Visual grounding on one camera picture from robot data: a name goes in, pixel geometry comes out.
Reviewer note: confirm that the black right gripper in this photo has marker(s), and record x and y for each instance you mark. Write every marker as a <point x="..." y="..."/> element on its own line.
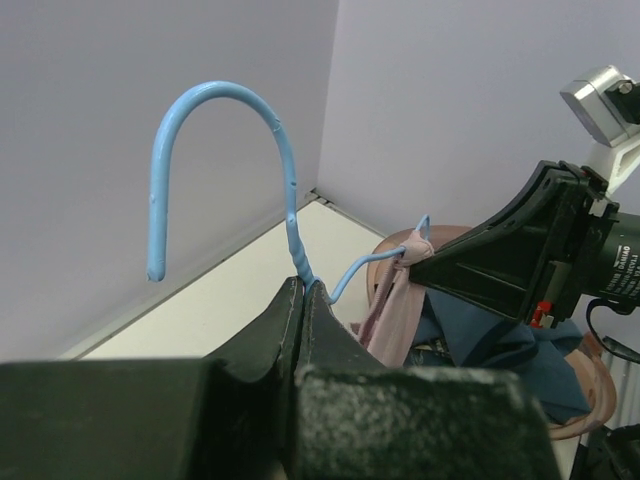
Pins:
<point x="558" y="239"/>

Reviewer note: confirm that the mauve pink tank top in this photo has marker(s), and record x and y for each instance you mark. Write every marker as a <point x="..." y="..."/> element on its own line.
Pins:
<point x="395" y="303"/>

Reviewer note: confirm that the pink translucent plastic basin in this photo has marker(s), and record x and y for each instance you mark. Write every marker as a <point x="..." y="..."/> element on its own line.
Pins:
<point x="593" y="376"/>

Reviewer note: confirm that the light blue wire hanger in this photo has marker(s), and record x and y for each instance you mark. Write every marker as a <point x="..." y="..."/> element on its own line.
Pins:
<point x="160" y="164"/>

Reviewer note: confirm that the dark grey-blue tank top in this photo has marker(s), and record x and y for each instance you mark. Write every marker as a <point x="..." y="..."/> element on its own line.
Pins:
<point x="454" y="333"/>

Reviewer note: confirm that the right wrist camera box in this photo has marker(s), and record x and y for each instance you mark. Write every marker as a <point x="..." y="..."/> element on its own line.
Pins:
<point x="606" y="102"/>

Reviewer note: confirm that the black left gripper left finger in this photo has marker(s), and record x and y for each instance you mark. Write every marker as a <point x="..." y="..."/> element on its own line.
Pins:
<point x="225" y="415"/>

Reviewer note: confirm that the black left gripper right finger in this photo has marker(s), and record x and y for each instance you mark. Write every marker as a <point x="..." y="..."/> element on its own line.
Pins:
<point x="356" y="419"/>

